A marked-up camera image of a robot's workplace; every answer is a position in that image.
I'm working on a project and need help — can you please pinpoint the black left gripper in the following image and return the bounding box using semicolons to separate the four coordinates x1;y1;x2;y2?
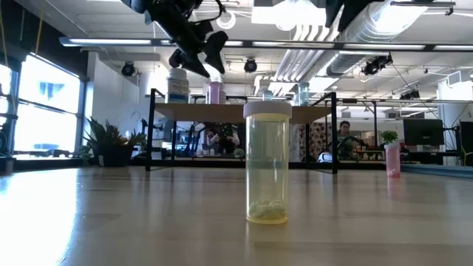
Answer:
162;14;229;78

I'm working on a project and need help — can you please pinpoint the yellow medicine bottle white cap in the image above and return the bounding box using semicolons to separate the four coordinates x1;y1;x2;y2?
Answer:
242;100;293;225

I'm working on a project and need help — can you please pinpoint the person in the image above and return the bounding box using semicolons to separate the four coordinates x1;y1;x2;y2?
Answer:
205;123;241;156
334;120;367;160

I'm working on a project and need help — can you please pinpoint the long ceiling light bar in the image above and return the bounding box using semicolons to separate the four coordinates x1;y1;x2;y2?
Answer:
58;35;473;52

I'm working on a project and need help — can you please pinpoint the small green potted plant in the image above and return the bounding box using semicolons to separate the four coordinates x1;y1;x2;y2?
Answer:
380;130;399;146

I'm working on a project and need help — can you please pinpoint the large potted green plant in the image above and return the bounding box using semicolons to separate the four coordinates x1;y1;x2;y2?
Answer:
83;117;148;168

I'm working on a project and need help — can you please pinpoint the black computer monitor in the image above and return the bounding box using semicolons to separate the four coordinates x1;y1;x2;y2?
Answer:
402;118;445;146

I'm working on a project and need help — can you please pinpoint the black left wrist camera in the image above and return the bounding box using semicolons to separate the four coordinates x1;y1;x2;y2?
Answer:
190;20;216;38

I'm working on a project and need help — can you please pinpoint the silver ventilation duct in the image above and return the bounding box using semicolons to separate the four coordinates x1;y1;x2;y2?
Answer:
327;0;411;77

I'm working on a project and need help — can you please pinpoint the white coiled cable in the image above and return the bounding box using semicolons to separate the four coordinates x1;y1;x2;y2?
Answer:
216;9;237;30

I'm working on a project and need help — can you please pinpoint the wooden shelf black frame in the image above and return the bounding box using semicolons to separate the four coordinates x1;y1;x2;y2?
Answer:
145;88;339;175

